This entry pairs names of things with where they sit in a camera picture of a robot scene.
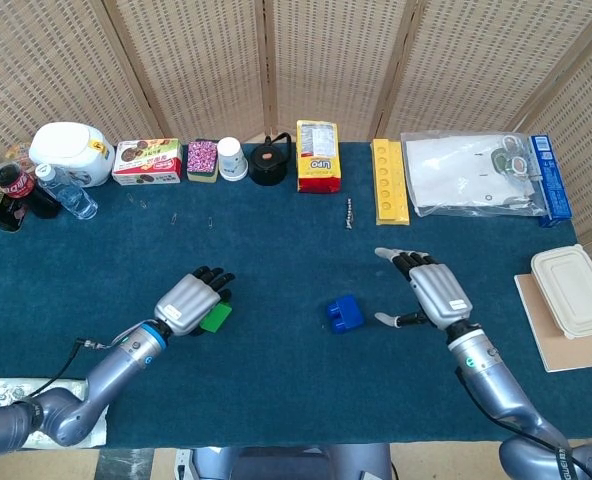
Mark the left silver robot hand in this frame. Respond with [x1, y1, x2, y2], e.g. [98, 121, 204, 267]
[153, 265, 236, 337]

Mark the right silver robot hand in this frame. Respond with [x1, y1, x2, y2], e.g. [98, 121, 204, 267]
[374, 246, 474, 332]

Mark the green toy block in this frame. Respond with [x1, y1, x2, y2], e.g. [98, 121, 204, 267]
[199, 303, 233, 333]

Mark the blue toy block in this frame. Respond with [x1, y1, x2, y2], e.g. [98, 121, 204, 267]
[325, 294, 365, 335]

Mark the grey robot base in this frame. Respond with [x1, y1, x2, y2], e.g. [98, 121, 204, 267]
[175, 444, 395, 480]

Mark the yellow plastic holed tray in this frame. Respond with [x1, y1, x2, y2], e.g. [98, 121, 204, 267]
[371, 138, 411, 227]

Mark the blue table cloth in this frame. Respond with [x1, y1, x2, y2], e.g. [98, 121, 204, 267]
[0, 141, 592, 449]

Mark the clear plastic bag with papers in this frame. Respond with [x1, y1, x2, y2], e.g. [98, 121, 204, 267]
[400, 130, 550, 219]

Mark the beige takeout container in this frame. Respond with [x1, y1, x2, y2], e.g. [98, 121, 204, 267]
[530, 243, 592, 341]

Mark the brown spiral notebook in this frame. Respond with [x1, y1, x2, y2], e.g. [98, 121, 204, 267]
[513, 272, 592, 374]

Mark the red white cookie box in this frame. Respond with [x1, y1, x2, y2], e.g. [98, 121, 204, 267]
[111, 138, 184, 187]

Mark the pink patterned yellow sponge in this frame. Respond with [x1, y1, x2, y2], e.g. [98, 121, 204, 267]
[186, 139, 220, 183]

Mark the white paper cup stack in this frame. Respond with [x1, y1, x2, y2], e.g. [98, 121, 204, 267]
[217, 136, 250, 182]

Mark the clear water bottle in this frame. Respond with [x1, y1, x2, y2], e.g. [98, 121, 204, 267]
[34, 163, 99, 221]

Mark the blue cardboard box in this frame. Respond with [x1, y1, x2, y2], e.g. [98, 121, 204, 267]
[529, 133, 574, 229]

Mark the yellow red snack bag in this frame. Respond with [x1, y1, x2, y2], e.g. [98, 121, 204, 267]
[295, 119, 344, 195]

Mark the white plastic canister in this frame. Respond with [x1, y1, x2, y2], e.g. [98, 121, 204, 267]
[28, 122, 116, 189]

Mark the cola bottle red label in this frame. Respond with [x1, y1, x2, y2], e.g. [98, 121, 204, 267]
[0, 162, 61, 220]

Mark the woven folding screen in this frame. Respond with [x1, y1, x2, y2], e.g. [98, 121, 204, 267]
[0, 0, 592, 281]

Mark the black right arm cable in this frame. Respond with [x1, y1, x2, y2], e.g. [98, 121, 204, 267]
[454, 366, 592, 480]

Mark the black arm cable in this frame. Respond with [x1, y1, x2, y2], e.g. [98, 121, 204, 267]
[24, 338, 128, 401]
[454, 366, 592, 480]

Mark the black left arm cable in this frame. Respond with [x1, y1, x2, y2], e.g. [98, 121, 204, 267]
[24, 338, 128, 401]

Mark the black pot with handle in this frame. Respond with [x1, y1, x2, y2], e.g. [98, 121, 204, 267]
[248, 131, 293, 187]

